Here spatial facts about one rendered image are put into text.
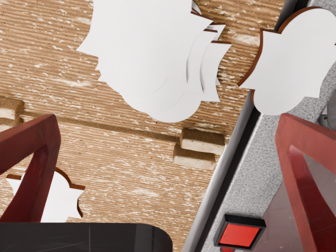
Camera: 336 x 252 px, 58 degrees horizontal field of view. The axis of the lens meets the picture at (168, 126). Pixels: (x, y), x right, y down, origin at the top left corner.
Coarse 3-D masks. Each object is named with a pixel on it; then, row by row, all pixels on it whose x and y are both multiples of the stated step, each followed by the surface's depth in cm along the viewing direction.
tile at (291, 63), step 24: (288, 24) 32; (312, 24) 33; (264, 48) 34; (288, 48) 34; (312, 48) 35; (264, 72) 35; (288, 72) 36; (312, 72) 37; (264, 96) 38; (288, 96) 38; (312, 96) 39
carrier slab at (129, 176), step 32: (64, 128) 42; (96, 128) 42; (128, 128) 43; (64, 160) 45; (96, 160) 45; (128, 160) 45; (160, 160) 45; (0, 192) 49; (96, 192) 49; (128, 192) 49; (160, 192) 48; (192, 192) 48; (160, 224) 53
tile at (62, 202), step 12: (12, 180) 46; (60, 180) 46; (60, 192) 47; (72, 192) 47; (48, 204) 49; (60, 204) 49; (72, 204) 49; (48, 216) 51; (60, 216) 51; (72, 216) 51
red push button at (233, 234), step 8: (232, 224) 54; (224, 232) 55; (232, 232) 55; (240, 232) 55; (248, 232) 55; (256, 232) 55; (224, 240) 57; (232, 240) 57; (240, 240) 57; (248, 240) 57
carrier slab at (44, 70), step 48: (0, 0) 32; (48, 0) 32; (240, 0) 32; (0, 48) 35; (48, 48) 35; (240, 48) 35; (0, 96) 39; (48, 96) 39; (96, 96) 39; (240, 96) 38
